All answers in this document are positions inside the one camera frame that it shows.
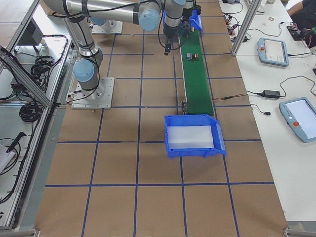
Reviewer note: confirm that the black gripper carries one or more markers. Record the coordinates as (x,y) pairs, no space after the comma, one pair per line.
(169,32)

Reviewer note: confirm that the red push button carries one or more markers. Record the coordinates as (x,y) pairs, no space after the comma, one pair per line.
(192,56)

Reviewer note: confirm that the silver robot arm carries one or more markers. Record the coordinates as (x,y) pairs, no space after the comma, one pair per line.
(145,13)
(86,68)

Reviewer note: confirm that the left blue plastic bin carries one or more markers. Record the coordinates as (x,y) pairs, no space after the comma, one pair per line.
(196,19)

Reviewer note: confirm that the blue plastic bin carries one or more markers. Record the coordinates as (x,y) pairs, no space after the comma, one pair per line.
(195,120)
(196,19)

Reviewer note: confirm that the green conveyor belt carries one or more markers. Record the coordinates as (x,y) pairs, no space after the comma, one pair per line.
(197,89)

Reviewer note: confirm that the far teach pendant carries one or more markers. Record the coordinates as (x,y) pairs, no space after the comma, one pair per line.
(272,51)

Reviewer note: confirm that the teach pendant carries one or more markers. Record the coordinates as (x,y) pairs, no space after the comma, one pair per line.
(300,115)
(272,51)

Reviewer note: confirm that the black power adapter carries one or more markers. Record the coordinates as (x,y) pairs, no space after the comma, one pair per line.
(271,94)

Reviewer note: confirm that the person in black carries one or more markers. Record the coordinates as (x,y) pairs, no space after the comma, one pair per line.
(303,14)

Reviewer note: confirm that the right blue plastic bin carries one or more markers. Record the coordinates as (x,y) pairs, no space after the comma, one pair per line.
(195,120)

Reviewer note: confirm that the white foam pad right bin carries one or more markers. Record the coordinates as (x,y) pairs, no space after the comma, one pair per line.
(184,137)

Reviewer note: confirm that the near teach pendant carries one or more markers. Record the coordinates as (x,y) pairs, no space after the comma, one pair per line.
(300,115)

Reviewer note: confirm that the aluminium frame post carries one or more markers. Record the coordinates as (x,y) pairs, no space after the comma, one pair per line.
(245,26)

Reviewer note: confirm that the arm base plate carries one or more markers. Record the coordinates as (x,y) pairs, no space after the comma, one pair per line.
(101,98)
(108,28)

